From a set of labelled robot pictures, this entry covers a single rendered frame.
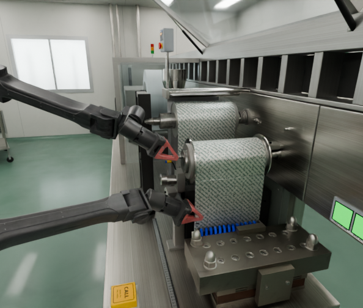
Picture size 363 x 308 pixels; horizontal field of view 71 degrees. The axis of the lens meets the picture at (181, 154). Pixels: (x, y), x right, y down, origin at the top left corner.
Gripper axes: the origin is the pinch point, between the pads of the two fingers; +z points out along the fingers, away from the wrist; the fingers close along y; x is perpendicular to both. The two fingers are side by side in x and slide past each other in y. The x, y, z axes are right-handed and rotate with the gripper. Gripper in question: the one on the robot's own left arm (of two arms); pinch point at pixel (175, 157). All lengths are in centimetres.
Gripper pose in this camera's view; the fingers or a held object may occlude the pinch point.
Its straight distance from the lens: 82.8
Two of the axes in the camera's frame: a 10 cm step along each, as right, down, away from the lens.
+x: 5.6, -8.2, -1.0
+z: 8.0, 5.1, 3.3
